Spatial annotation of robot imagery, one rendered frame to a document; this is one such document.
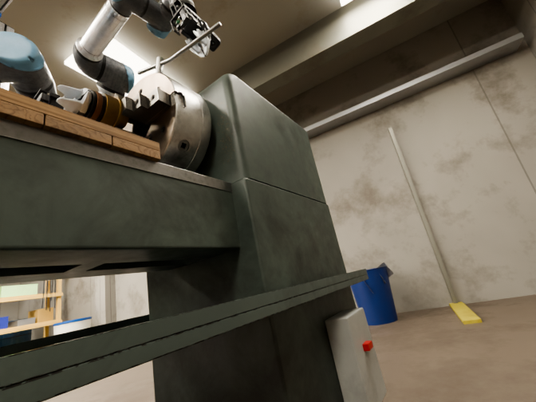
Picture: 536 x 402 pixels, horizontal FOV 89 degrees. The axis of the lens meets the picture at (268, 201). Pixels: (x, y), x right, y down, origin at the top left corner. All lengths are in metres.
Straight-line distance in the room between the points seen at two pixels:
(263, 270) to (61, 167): 0.46
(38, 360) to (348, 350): 0.76
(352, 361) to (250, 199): 0.55
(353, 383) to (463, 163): 3.13
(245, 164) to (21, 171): 0.48
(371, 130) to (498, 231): 1.77
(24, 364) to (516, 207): 3.72
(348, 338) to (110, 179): 0.74
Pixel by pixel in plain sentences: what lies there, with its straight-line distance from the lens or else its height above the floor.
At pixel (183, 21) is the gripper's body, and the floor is 1.37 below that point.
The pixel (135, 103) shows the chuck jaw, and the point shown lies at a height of 1.08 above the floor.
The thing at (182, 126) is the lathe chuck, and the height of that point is 1.01.
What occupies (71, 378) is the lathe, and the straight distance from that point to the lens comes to 0.34.
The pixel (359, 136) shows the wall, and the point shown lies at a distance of 3.93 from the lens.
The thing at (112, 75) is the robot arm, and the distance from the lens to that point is 1.45.
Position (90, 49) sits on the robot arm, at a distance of 1.37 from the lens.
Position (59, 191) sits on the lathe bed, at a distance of 0.52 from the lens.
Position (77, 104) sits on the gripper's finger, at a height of 1.06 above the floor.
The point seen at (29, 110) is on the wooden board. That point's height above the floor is 0.88.
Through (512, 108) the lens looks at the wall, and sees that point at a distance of 4.05.
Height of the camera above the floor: 0.57
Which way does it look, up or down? 17 degrees up
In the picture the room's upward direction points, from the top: 12 degrees counter-clockwise
